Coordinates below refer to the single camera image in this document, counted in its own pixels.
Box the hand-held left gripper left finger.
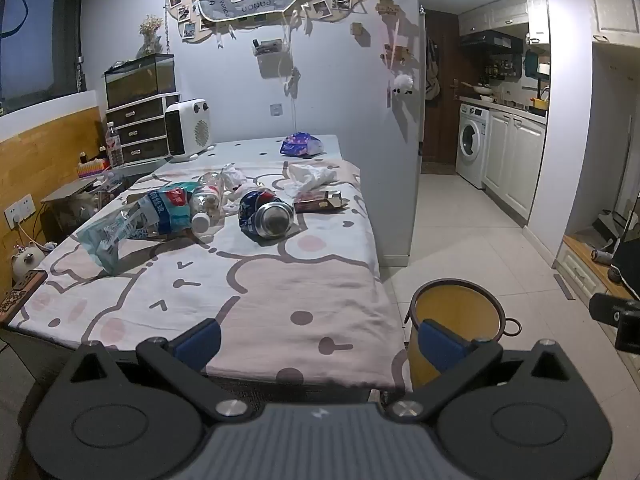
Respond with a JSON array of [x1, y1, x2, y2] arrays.
[[65, 318, 261, 423]]

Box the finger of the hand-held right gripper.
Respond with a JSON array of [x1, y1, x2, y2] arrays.
[[589, 293, 623, 331]]

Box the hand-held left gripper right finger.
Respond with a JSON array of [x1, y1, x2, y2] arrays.
[[384, 320, 576, 423]]

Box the yellow bin with brown rim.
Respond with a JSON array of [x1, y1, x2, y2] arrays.
[[407, 277, 523, 393]]

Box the clear bottle with white cap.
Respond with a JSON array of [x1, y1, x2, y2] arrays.
[[187, 171, 226, 235]]

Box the crushed blue can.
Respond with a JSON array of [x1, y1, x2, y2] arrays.
[[239, 187, 296, 241]]

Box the large white tissue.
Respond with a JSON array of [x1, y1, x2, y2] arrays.
[[287, 162, 336, 196]]

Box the low cabinet with wooden top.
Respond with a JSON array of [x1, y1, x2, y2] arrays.
[[552, 232, 636, 306]]

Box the black box on cabinet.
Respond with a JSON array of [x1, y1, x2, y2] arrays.
[[612, 235, 640, 291]]

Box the cartoon printed bedsheet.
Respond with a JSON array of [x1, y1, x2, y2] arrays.
[[7, 134, 413, 393]]

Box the white kitchen base cabinets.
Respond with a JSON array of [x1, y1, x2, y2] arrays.
[[482, 107, 548, 223]]

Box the carved wooden box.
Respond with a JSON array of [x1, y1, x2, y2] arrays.
[[0, 270, 48, 323]]

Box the dark side table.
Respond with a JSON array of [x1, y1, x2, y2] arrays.
[[40, 177, 126, 241]]

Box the brown cardboard carton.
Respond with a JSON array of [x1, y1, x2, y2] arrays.
[[294, 191, 351, 213]]

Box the white cat figurine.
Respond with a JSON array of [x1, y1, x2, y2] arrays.
[[11, 242, 46, 278]]

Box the box of coloured pens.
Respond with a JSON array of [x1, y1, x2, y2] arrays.
[[77, 157, 108, 178]]

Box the white washing machine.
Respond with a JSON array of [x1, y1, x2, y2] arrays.
[[456, 103, 491, 191]]

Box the upright red label water bottle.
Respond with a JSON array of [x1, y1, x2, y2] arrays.
[[106, 122, 125, 168]]

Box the white space heater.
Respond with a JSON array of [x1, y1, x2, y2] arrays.
[[165, 99, 211, 161]]

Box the white drawer unit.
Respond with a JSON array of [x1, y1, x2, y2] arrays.
[[105, 92, 181, 167]]

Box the purple packet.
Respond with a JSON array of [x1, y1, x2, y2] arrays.
[[280, 132, 323, 157]]

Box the brown wooden door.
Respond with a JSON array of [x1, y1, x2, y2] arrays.
[[424, 10, 461, 163]]

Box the glass fish tank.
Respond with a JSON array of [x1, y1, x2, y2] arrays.
[[104, 53, 176, 109]]

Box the hanging bags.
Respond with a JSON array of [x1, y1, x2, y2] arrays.
[[425, 37, 442, 103]]

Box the black range hood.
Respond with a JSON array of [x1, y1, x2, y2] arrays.
[[460, 30, 526, 53]]

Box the dried flower bouquet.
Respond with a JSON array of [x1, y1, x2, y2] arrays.
[[137, 15, 163, 58]]

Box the window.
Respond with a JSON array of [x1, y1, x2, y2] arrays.
[[0, 0, 83, 116]]

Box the wall socket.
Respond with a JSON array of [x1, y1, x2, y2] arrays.
[[4, 195, 36, 228]]

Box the white kitchen wall cabinets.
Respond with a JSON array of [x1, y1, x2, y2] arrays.
[[457, 0, 551, 36]]

